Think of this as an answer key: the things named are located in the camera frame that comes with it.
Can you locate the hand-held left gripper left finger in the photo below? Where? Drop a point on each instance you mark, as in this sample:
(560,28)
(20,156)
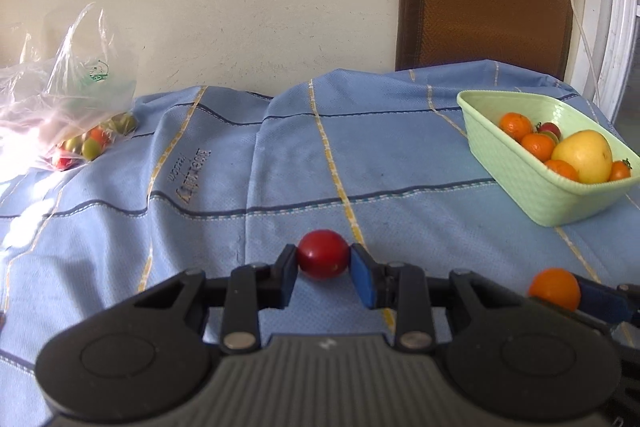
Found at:
(287,274)

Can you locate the pile of small mixed tomatoes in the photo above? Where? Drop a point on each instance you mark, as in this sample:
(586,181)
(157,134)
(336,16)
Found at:
(90,144)

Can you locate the light green plastic basket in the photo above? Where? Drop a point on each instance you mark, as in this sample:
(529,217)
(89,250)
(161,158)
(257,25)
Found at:
(520,187)

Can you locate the large yellow grapefruit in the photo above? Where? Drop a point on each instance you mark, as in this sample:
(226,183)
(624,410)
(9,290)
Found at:
(585,156)

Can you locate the blue checked tablecloth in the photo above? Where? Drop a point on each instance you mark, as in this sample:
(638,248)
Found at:
(210,167)

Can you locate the clear plastic bag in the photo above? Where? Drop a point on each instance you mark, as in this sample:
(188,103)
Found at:
(55,87)

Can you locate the white door frame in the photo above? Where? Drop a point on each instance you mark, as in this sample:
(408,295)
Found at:
(615,7)

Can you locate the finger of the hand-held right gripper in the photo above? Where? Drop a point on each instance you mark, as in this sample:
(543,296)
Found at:
(600,302)

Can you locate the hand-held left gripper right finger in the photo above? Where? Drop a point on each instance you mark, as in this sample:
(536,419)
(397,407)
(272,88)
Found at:
(362,277)

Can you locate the large red tomato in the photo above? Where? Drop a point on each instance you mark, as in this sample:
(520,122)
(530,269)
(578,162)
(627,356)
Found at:
(322,254)

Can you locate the orange mandarin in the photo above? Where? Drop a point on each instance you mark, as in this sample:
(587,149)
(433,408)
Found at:
(555,289)
(516,125)
(561,169)
(538,146)

